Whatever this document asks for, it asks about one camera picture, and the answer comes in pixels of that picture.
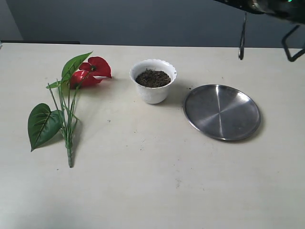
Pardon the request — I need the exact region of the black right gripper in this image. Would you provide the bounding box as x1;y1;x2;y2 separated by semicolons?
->
217;0;305;24

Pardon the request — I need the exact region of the stainless steel spork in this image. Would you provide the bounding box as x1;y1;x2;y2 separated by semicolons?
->
238;12;247;60

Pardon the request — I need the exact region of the white plastic flower pot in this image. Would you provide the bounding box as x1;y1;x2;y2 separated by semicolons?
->
130;59;177;104

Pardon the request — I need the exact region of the dark brown potting soil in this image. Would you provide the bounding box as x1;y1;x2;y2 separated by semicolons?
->
135;69;171;88

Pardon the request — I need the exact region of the artificial red anthurium plant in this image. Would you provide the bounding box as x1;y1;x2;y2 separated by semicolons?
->
27;53;112;168

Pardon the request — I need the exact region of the round stainless steel plate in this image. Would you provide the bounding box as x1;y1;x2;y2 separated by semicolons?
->
183;84;261;141

